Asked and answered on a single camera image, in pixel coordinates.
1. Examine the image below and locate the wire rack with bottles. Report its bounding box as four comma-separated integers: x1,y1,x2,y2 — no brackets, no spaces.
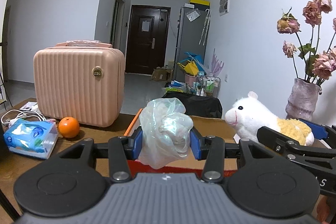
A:
193,76,221,98

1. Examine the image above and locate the white and yellow plush alpaca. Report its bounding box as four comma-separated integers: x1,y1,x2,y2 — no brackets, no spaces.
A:
224,91,314,146

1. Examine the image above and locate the pink ribbed small suitcase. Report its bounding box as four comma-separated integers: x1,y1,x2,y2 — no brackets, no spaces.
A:
33,40,125,127

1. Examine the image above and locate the pink ceramic vase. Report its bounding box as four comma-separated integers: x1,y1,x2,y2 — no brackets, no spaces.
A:
285,78,321,121

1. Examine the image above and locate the white charger cable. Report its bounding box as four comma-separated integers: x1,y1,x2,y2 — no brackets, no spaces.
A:
0,105,47,128

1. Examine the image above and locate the dried pink roses bouquet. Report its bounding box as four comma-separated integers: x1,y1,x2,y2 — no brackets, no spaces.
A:
276,0,335,87

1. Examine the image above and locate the orange fruit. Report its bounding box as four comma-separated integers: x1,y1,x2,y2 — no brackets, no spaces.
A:
58,117,80,139

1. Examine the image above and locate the white wall panel box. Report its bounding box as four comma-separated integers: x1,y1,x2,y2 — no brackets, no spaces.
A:
219,0,230,16

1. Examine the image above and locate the yellow bag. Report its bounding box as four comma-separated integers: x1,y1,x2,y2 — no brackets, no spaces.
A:
177,60,199,76

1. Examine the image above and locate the grey refrigerator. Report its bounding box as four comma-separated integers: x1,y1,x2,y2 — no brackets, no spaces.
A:
173,6,211,82

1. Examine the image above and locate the red cardboard box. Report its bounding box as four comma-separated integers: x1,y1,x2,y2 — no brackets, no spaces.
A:
123,107,332,179

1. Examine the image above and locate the dark brown entrance door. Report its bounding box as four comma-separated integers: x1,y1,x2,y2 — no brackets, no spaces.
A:
125,5,170,75

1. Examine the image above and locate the brown cardboard box on floor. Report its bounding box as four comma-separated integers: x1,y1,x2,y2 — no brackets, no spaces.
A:
151,68,173,82

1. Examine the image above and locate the translucent plastic bag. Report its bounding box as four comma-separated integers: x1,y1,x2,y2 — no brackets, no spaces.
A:
138,98,194,169

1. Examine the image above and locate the yellow box on refrigerator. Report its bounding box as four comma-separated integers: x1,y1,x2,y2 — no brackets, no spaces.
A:
190,0,210,6

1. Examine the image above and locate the blue tissue pack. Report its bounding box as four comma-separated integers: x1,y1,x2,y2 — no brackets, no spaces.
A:
3,119,58,160

